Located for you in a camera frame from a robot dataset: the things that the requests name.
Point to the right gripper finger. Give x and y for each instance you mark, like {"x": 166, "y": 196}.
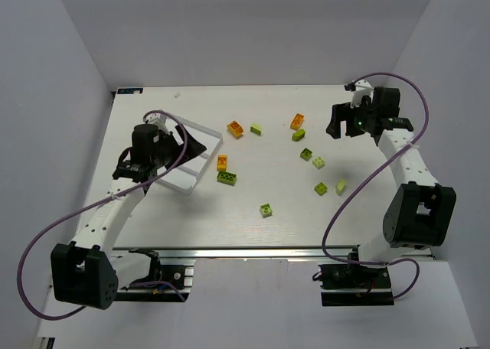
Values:
{"x": 341, "y": 111}
{"x": 334, "y": 127}

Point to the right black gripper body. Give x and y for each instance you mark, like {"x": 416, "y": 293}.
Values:
{"x": 345, "y": 116}

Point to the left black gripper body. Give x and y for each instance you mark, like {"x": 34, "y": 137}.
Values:
{"x": 178, "y": 147}

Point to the dark green square lego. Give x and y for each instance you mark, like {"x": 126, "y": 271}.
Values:
{"x": 306, "y": 154}

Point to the pale green square lego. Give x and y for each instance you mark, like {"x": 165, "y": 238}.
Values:
{"x": 318, "y": 162}

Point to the dark green long lego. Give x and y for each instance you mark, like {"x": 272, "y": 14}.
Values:
{"x": 226, "y": 178}

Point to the light green lego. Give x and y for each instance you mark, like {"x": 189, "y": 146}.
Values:
{"x": 256, "y": 129}

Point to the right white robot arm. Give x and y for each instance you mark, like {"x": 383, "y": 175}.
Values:
{"x": 420, "y": 213}

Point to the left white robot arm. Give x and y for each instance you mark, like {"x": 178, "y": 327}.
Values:
{"x": 82, "y": 271}

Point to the white divided sorting tray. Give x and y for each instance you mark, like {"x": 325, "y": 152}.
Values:
{"x": 185, "y": 177}

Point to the blue label left corner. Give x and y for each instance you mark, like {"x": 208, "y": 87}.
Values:
{"x": 129, "y": 91}

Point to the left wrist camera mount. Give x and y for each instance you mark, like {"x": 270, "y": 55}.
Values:
{"x": 158, "y": 120}

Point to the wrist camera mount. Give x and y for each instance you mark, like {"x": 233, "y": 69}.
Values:
{"x": 359, "y": 89}
{"x": 158, "y": 120}

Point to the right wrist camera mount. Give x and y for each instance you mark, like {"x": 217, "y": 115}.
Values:
{"x": 359, "y": 89}

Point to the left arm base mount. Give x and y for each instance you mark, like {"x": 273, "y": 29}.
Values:
{"x": 153, "y": 280}

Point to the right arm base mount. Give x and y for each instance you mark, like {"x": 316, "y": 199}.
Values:
{"x": 345, "y": 283}

